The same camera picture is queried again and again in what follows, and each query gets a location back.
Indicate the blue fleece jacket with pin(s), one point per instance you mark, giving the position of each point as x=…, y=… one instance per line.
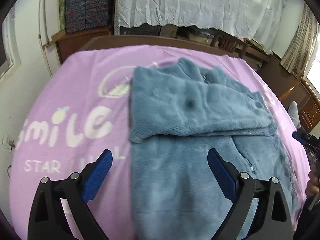
x=179, y=113

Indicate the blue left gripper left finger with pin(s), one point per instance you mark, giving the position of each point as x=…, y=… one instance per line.
x=94, y=174

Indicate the purple printed blanket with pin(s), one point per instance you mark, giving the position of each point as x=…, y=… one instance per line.
x=85, y=109

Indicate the white framed window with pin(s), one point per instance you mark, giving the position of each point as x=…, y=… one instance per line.
x=10, y=43

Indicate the white sock foot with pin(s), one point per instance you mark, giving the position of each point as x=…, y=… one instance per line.
x=294, y=115

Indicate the dark patterned fabric storage box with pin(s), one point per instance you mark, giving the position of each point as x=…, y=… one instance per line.
x=87, y=14

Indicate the white lace cloth cover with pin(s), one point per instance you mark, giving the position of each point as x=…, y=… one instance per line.
x=256, y=20

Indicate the striped window curtain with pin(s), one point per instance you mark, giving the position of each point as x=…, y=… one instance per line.
x=298, y=53

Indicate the brown wooden cabinet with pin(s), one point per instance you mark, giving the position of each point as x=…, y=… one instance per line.
x=288, y=88

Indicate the dark wooden chair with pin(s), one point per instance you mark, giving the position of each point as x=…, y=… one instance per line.
x=228, y=43

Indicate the person's right hand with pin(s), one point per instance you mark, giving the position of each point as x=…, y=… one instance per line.
x=312, y=186

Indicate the brown wooden bed frame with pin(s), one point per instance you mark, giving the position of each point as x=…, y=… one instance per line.
x=169, y=36

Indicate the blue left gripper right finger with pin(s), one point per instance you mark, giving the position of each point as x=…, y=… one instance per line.
x=225, y=174

